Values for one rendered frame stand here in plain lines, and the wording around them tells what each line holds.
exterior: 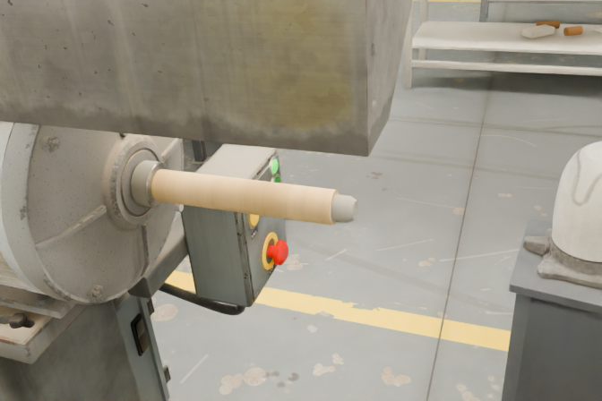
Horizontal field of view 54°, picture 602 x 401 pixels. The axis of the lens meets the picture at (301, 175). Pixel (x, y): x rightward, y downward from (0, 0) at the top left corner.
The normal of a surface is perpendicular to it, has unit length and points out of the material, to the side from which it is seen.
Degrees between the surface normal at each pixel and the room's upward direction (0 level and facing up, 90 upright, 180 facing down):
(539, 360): 90
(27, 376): 90
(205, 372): 0
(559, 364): 90
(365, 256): 0
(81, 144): 83
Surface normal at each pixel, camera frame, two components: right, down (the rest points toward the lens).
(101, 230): 0.89, 0.21
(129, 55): -0.33, 0.47
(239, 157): -0.07, -0.87
